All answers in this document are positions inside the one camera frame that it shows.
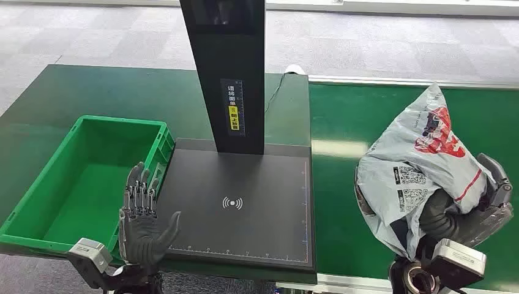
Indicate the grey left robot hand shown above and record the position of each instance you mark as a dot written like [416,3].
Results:
[142,239]

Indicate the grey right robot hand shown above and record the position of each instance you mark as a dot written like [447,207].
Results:
[482,227]

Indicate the grey package with red print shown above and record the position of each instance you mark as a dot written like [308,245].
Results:
[421,162]

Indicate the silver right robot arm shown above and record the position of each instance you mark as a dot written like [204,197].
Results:
[413,278]

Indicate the black inbound scanner machine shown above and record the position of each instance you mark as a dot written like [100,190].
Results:
[243,182]

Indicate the white conveyor roller end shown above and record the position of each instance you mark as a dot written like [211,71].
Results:
[294,70]

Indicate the green plastic crate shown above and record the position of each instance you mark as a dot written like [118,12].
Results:
[85,190]

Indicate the dark green table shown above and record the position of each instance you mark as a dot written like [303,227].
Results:
[121,93]

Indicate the black and yellow label sticker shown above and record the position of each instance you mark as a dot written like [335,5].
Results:
[233,109]

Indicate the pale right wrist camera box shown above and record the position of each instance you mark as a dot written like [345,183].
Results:
[460,259]

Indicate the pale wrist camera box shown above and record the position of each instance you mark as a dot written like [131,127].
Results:
[91,251]
[460,259]

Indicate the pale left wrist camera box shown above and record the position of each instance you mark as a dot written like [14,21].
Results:
[91,251]

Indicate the white conveyor frame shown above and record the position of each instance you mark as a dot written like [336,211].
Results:
[405,81]

